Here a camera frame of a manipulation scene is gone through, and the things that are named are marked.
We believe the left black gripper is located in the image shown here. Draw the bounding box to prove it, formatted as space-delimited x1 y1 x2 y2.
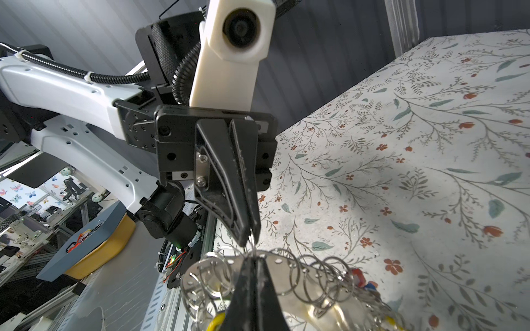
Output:
155 105 277 247

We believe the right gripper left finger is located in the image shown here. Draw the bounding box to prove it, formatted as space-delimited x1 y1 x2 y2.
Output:
220 257 256 330

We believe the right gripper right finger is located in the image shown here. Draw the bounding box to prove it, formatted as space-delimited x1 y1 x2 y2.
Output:
254 257 289 331

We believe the keyring bunch with grey strap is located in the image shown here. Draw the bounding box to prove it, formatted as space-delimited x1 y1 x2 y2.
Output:
180 248 406 330

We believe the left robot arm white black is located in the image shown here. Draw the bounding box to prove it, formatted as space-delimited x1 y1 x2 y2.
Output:
1 1 277 247

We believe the blue yellow box outside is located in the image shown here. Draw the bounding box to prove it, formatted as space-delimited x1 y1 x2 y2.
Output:
37 202 136 282

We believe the floral table mat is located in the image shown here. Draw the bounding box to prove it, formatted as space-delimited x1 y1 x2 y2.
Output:
210 28 530 331

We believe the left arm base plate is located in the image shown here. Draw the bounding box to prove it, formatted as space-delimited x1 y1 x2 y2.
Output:
165 206 208 290

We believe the white cable duct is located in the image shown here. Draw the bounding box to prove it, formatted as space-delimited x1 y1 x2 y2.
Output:
140 273 168 331

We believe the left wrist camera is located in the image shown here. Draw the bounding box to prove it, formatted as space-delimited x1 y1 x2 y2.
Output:
189 0 276 112

